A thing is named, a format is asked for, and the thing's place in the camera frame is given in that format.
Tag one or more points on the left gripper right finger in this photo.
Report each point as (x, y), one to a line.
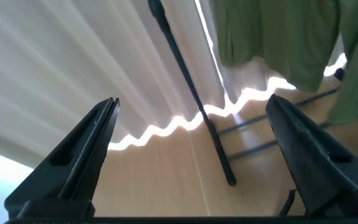
(325, 174)

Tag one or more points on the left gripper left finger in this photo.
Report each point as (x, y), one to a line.
(73, 174)

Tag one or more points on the green printed shirt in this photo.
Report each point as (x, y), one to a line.
(291, 37)

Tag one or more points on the black clothes rack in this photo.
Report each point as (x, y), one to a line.
(182, 62)

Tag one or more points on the beige curtain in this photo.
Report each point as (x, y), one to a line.
(57, 62)

